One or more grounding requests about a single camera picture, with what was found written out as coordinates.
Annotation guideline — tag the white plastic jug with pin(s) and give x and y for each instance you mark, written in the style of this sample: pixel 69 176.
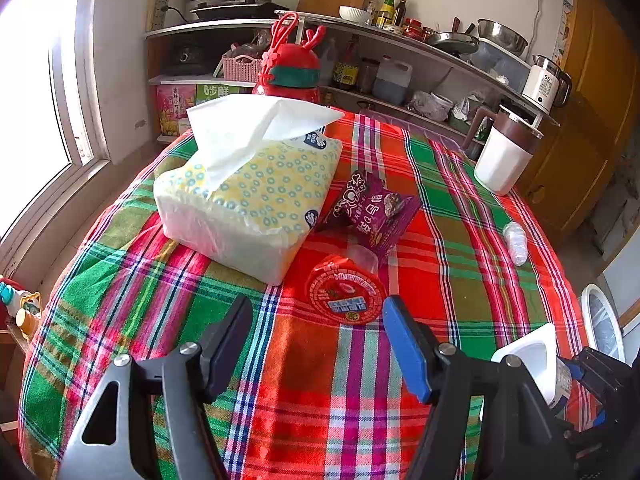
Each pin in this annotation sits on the white plastic jug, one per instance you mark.
pixel 328 62

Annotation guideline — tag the soy sauce bottle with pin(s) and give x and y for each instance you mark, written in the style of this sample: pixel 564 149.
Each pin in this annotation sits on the soy sauce bottle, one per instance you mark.
pixel 346 70

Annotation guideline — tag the white ceramic bowl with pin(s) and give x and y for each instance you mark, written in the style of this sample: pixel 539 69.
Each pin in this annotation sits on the white ceramic bowl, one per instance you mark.
pixel 355 12

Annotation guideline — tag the purple snack packet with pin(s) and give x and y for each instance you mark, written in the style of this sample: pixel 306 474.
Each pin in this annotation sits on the purple snack packet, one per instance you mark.
pixel 375 210

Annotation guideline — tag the plaid tablecloth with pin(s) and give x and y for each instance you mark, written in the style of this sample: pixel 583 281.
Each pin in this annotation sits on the plaid tablecloth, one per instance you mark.
pixel 300 410

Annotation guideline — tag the white pitcher with brown lid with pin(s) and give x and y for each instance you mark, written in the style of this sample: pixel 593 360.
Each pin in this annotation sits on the white pitcher with brown lid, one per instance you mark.
pixel 500 160

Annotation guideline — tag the steel bowl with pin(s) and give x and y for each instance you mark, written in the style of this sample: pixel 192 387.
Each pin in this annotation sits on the steel bowl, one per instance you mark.
pixel 502 35

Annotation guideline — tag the crumpled plastic bag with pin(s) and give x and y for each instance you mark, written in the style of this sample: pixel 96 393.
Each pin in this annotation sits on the crumpled plastic bag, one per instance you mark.
pixel 430 105

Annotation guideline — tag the green yellow-label bottle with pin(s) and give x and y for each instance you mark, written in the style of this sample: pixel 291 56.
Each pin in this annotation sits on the green yellow-label bottle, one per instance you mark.
pixel 386 10

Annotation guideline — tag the small clear plastic bottle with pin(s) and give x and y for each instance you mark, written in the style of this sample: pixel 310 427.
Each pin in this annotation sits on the small clear plastic bottle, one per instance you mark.
pixel 515 242

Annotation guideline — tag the white window frame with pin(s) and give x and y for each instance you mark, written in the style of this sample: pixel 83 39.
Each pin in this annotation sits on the white window frame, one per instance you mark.
pixel 85 110

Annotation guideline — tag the black round appliance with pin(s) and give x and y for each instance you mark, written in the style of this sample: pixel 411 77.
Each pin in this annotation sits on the black round appliance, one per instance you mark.
pixel 187 57

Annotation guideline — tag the white shelf unit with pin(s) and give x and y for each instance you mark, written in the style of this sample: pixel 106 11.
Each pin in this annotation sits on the white shelf unit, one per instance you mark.
pixel 225 25

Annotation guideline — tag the yellow dotted tissue pack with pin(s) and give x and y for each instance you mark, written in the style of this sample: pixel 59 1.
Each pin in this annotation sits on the yellow dotted tissue pack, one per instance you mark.
pixel 250 195

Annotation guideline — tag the large white yogurt cup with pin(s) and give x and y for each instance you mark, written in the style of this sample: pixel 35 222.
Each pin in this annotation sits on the large white yogurt cup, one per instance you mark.
pixel 535 360

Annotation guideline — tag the colourful toy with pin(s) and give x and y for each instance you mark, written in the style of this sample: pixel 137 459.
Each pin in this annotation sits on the colourful toy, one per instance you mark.
pixel 22 310

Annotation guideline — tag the wall calendar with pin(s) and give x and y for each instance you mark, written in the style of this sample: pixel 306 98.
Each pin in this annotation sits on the wall calendar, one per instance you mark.
pixel 564 25

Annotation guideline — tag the yellow power strip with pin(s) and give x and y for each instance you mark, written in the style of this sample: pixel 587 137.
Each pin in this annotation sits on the yellow power strip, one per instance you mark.
pixel 157 10

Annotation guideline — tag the red antler water bottle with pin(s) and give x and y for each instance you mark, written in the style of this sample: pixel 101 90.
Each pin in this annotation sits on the red antler water bottle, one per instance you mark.
pixel 292 65

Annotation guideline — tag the black induction cooker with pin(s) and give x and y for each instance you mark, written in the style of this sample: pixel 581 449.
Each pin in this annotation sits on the black induction cooker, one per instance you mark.
pixel 235 11

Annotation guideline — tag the white electric kettle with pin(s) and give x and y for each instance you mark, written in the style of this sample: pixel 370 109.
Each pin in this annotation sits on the white electric kettle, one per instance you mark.
pixel 540 82

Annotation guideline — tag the white trash bin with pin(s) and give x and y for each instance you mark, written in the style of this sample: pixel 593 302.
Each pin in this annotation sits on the white trash bin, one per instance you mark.
pixel 605 325

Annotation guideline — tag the steel frying pan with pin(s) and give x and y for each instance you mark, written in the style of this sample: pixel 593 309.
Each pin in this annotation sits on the steel frying pan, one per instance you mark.
pixel 450 40

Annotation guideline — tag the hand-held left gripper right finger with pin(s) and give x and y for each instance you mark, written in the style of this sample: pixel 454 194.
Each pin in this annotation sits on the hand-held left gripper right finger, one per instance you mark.
pixel 407 350

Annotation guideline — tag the red jelly cup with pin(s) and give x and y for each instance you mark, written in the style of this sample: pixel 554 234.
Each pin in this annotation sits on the red jelly cup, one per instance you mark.
pixel 345 290

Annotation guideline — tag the pink printed carton box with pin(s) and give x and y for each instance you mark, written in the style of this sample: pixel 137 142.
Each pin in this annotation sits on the pink printed carton box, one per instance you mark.
pixel 175 107

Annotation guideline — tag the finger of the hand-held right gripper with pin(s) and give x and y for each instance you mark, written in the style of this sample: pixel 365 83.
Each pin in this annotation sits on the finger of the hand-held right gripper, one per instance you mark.
pixel 585 435
pixel 576 372

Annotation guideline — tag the clear plastic container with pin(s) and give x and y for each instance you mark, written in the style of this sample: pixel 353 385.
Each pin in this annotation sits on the clear plastic container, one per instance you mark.
pixel 500 67

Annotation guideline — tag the small seasoning bottle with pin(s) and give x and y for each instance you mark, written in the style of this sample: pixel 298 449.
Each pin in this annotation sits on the small seasoning bottle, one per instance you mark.
pixel 373 9

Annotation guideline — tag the blue plastic jug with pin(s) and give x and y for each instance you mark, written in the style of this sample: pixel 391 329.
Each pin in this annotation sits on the blue plastic jug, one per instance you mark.
pixel 392 82

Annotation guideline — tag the green printed carton box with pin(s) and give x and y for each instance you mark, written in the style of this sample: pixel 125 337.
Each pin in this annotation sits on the green printed carton box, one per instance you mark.
pixel 215 92

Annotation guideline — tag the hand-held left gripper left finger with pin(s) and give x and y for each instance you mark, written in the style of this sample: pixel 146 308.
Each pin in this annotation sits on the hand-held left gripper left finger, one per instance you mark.
pixel 232 345

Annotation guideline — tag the pink plastic basket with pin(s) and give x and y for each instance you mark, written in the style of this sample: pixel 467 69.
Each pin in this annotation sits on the pink plastic basket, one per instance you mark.
pixel 240 70

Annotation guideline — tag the wooden cabinet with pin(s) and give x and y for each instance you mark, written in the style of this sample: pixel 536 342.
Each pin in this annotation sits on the wooden cabinet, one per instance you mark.
pixel 590 110

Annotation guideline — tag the red jars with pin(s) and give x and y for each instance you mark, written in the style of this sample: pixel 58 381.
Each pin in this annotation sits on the red jars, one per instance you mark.
pixel 415 30

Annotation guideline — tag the dark sauce bottle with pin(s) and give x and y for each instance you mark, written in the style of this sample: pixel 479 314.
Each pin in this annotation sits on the dark sauce bottle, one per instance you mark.
pixel 401 10

